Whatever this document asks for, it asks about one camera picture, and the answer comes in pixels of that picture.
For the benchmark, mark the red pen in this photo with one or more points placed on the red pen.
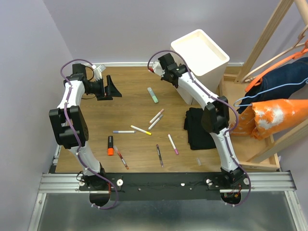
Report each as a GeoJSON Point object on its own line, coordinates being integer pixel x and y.
{"type": "Point", "coordinates": [121, 157]}

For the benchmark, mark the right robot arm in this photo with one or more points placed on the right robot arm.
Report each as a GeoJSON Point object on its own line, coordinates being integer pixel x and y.
{"type": "Point", "coordinates": [215, 117]}

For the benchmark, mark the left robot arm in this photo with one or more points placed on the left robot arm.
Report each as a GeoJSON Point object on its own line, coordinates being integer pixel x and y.
{"type": "Point", "coordinates": [68, 123]}

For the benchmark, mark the pink tip marker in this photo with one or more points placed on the pink tip marker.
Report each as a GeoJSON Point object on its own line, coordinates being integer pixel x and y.
{"type": "Point", "coordinates": [172, 144]}

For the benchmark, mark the orange hanger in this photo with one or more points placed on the orange hanger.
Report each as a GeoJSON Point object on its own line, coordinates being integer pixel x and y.
{"type": "Point", "coordinates": [258, 79]}

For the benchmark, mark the green grey highlighter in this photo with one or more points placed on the green grey highlighter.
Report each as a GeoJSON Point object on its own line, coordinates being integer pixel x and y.
{"type": "Point", "coordinates": [152, 94]}

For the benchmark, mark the black mounting base bar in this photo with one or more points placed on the black mounting base bar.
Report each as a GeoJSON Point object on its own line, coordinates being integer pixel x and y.
{"type": "Point", "coordinates": [167, 186]}

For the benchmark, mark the white drawer cabinet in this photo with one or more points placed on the white drawer cabinet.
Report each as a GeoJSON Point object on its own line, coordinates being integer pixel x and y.
{"type": "Point", "coordinates": [204, 57]}

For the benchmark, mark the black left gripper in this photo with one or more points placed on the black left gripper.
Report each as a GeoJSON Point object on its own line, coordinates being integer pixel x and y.
{"type": "Point", "coordinates": [110, 90]}

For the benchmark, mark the orange white garment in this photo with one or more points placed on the orange white garment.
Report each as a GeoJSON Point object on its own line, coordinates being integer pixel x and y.
{"type": "Point", "coordinates": [262, 119]}

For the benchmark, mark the wooden hanger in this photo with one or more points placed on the wooden hanger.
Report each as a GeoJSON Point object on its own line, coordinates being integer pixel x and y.
{"type": "Point", "coordinates": [247, 77]}

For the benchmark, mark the light blue wire hanger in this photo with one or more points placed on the light blue wire hanger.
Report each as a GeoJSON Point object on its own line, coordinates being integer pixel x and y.
{"type": "Point", "coordinates": [305, 81]}

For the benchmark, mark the beige tip marker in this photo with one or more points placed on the beige tip marker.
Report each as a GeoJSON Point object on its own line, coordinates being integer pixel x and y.
{"type": "Point", "coordinates": [156, 116]}

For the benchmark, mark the orange black highlighter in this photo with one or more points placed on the orange black highlighter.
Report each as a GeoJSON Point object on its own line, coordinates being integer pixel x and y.
{"type": "Point", "coordinates": [110, 146]}

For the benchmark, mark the dark purple pen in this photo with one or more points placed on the dark purple pen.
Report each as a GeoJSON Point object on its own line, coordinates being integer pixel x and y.
{"type": "Point", "coordinates": [159, 155]}

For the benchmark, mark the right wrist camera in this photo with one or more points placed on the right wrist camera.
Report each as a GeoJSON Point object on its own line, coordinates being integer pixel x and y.
{"type": "Point", "coordinates": [157, 69]}

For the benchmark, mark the black folded cloth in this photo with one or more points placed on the black folded cloth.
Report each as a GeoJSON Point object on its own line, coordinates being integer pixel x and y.
{"type": "Point", "coordinates": [198, 138]}

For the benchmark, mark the dark blue jeans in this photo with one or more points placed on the dark blue jeans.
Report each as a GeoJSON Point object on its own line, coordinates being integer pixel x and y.
{"type": "Point", "coordinates": [290, 73]}

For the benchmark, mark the grey tip marker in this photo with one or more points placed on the grey tip marker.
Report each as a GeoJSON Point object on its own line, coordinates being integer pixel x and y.
{"type": "Point", "coordinates": [155, 122]}

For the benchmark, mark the yellow tip marker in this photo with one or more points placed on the yellow tip marker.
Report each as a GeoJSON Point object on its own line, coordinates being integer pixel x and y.
{"type": "Point", "coordinates": [140, 130]}

